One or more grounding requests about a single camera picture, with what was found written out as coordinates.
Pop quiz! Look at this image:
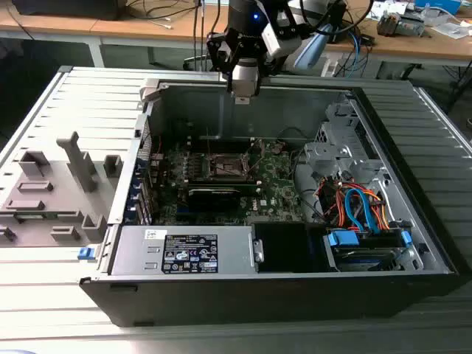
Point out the blue SATA wire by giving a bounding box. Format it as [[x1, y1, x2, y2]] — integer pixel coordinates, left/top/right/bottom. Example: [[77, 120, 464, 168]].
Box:
[[359, 187, 384, 234], [344, 187, 371, 232]]

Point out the CPU socket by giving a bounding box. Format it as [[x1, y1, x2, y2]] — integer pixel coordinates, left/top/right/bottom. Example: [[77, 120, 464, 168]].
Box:
[[206, 151, 256, 179]]

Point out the silver metal drive cage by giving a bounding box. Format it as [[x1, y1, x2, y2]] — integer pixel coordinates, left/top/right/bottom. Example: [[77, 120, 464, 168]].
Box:
[[304, 102, 389, 185]]

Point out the open black PC case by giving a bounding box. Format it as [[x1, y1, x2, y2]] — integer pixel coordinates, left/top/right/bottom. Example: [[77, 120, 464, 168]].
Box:
[[79, 77, 462, 329]]

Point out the hard disk in blue carrier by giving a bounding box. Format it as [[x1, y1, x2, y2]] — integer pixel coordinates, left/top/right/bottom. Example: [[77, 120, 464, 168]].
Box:
[[323, 227, 416, 273]]

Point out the thin wire locking lever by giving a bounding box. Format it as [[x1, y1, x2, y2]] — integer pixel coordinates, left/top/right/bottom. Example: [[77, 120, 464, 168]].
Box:
[[246, 141, 268, 176]]

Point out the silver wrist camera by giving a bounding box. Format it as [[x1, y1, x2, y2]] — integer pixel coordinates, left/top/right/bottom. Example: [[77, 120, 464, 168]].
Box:
[[260, 20, 296, 60]]

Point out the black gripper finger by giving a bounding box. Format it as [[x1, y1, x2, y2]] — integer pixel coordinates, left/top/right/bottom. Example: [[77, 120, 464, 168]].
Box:
[[206, 27, 240, 93], [255, 35, 281, 96]]

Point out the white paper sheet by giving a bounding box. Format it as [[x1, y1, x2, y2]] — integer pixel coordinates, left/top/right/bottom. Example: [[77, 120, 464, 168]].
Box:
[[364, 1, 409, 20]]

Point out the blue cable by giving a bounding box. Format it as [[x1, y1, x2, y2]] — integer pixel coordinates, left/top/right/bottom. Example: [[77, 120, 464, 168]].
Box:
[[346, 28, 372, 79]]

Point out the small heatsink cooler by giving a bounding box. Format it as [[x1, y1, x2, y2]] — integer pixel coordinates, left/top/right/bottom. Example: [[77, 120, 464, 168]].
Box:
[[375, 10, 402, 38]]

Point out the silver CPU chip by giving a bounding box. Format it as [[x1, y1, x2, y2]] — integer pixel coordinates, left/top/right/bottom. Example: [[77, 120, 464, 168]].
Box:
[[231, 62, 258, 105]]

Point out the clear plastic bag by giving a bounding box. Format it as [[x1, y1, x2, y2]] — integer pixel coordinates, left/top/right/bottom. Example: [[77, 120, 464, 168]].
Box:
[[429, 21, 472, 41]]

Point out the grey metal device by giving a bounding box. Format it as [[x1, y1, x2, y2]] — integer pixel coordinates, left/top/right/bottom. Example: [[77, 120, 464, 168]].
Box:
[[398, 13, 426, 38]]

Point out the white power strip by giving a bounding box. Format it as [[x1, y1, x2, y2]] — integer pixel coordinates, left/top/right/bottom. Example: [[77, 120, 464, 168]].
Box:
[[321, 58, 339, 77]]

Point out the blue cardboard box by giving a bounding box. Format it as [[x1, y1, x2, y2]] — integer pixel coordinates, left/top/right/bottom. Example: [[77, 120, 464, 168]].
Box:
[[414, 0, 462, 15]]

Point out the black upright box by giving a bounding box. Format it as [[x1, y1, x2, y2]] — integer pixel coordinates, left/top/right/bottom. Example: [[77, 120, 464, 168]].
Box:
[[324, 0, 348, 44]]

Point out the black equipment box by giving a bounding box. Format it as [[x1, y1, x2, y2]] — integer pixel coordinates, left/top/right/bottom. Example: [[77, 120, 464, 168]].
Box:
[[12, 0, 125, 22]]

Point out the green motherboard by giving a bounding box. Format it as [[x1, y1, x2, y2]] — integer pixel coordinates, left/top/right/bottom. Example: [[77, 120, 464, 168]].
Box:
[[149, 136, 308, 226]]

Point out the black wire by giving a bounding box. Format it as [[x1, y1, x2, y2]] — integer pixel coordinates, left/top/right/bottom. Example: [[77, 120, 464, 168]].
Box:
[[299, 186, 327, 224], [292, 146, 310, 192], [277, 126, 308, 144]]

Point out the grey parts rack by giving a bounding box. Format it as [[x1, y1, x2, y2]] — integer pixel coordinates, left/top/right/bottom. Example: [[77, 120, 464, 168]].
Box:
[[0, 131, 125, 249]]

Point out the grey power supply unit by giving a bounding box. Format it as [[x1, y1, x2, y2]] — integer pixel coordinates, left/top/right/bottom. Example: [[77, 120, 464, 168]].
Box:
[[109, 224, 258, 277]]

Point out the orange wire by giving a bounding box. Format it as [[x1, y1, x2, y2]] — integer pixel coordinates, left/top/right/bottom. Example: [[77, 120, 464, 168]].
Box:
[[370, 191, 392, 232]]

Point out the wooden desk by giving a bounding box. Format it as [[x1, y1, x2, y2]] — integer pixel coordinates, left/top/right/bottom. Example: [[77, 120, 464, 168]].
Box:
[[0, 0, 472, 91]]

